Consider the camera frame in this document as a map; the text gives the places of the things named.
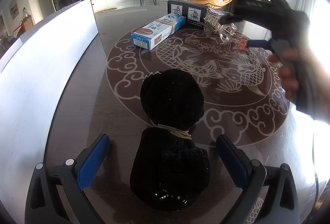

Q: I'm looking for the brown patterned desktop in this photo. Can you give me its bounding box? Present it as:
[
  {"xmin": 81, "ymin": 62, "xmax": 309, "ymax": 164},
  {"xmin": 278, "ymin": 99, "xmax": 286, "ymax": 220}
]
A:
[{"xmin": 42, "ymin": 5, "xmax": 330, "ymax": 224}]

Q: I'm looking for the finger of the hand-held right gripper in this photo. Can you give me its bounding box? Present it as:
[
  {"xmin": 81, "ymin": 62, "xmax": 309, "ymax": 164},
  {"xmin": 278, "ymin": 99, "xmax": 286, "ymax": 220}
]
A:
[
  {"xmin": 245, "ymin": 39, "xmax": 275, "ymax": 53},
  {"xmin": 220, "ymin": 0, "xmax": 272, "ymax": 25}
]

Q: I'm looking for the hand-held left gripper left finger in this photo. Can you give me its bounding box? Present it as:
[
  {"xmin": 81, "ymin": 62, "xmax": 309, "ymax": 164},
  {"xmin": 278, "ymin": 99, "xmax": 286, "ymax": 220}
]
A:
[{"xmin": 24, "ymin": 134, "xmax": 111, "ymax": 224}]

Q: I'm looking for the blue and white carton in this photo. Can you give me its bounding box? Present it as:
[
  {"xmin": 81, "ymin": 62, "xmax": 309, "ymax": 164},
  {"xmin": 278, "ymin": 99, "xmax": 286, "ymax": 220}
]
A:
[{"xmin": 131, "ymin": 14, "xmax": 186, "ymax": 50}]

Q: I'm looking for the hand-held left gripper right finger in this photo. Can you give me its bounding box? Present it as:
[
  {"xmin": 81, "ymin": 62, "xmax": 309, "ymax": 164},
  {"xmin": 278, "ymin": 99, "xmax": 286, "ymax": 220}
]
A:
[{"xmin": 216, "ymin": 134, "xmax": 301, "ymax": 224}]

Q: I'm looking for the black box with calligraphy prints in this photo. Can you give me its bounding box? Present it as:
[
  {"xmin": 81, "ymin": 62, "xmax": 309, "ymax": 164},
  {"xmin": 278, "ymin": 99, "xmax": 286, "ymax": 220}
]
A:
[{"xmin": 167, "ymin": 0, "xmax": 214, "ymax": 31}]

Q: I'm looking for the framed wall painting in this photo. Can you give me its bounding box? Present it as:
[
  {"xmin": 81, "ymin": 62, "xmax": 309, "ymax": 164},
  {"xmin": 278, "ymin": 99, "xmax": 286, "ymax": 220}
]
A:
[{"xmin": 8, "ymin": 0, "xmax": 19, "ymax": 19}]

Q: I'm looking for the person's right hand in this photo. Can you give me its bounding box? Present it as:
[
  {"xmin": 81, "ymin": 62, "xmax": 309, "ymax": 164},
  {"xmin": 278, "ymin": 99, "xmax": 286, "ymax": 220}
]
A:
[{"xmin": 268, "ymin": 46, "xmax": 314, "ymax": 104}]

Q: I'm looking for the black fuzzy hat bundle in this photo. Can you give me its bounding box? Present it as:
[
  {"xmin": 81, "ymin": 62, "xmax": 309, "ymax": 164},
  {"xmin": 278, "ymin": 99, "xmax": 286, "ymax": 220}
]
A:
[{"xmin": 130, "ymin": 68, "xmax": 210, "ymax": 212}]

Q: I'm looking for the wooden sideboard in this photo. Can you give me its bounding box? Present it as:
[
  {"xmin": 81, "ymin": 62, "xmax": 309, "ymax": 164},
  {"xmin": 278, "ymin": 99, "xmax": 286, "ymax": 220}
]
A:
[{"xmin": 13, "ymin": 14, "xmax": 34, "ymax": 36}]

